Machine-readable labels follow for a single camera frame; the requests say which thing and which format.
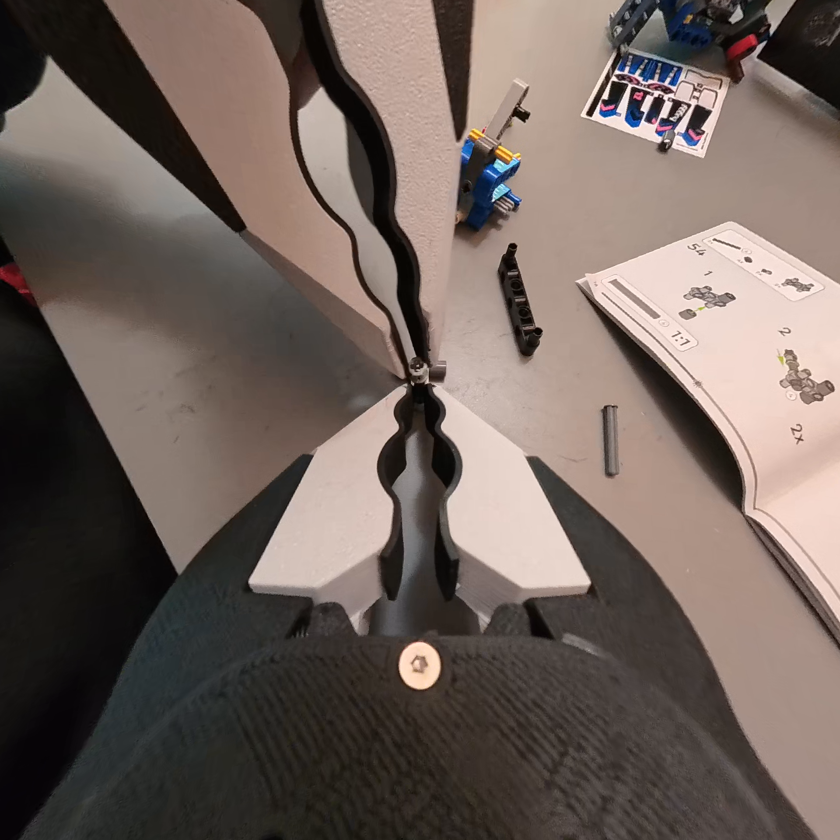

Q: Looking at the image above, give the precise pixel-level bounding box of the dark grey lego axle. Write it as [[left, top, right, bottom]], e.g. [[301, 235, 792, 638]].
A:
[[602, 405, 622, 477]]

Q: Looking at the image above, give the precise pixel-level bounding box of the open instruction manual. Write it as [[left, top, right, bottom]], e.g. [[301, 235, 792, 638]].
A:
[[575, 221, 840, 644]]

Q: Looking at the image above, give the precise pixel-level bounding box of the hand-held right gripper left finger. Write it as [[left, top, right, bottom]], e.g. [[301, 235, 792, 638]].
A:
[[248, 387, 414, 634]]

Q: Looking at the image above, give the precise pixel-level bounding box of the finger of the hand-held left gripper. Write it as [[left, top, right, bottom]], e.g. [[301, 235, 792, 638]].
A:
[[105, 0, 411, 380], [328, 0, 460, 358]]

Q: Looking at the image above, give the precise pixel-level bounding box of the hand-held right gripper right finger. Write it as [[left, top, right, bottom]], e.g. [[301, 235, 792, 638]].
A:
[[428, 387, 593, 631]]

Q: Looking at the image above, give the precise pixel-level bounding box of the sticker sheet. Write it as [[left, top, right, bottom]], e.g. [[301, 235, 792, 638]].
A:
[[580, 47, 731, 159]]

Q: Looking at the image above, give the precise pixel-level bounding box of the blue lego assembly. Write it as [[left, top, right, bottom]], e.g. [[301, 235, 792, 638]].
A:
[[456, 79, 532, 232]]

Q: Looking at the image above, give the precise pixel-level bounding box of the dark lego set box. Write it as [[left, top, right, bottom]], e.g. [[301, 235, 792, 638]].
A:
[[756, 0, 840, 111]]

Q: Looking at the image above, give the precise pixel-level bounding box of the partly built lego vehicle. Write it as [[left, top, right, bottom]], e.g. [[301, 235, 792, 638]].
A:
[[607, 0, 773, 85]]

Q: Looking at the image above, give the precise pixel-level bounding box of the black lego beam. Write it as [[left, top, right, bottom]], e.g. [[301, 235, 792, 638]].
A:
[[496, 243, 545, 358]]

